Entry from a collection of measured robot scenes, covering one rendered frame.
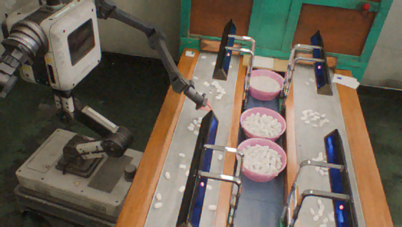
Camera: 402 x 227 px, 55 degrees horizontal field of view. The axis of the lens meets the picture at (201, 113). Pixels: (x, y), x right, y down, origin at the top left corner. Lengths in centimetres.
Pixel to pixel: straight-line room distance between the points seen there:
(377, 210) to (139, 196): 111
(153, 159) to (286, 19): 137
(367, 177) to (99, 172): 147
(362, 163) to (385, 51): 194
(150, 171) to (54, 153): 78
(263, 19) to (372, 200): 139
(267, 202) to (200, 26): 140
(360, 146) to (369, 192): 33
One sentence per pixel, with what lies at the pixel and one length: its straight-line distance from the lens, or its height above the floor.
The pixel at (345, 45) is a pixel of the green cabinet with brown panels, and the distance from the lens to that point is 288.
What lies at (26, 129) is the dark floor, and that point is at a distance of 347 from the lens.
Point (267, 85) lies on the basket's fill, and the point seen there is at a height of 74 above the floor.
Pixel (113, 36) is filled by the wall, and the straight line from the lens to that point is 404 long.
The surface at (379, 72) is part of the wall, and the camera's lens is 410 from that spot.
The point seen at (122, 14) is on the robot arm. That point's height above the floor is 125.
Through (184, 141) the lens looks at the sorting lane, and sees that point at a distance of 210.
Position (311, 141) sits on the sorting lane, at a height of 74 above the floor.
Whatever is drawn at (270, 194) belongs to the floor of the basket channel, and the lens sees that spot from 201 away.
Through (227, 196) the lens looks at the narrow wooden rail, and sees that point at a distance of 184.
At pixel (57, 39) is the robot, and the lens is 170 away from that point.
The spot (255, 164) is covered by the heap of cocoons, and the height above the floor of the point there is 74.
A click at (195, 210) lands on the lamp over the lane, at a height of 109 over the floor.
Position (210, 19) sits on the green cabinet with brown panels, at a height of 100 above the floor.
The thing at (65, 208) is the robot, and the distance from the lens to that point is 238.
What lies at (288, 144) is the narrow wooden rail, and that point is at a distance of 216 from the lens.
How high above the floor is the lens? 219
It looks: 39 degrees down
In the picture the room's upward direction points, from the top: 5 degrees clockwise
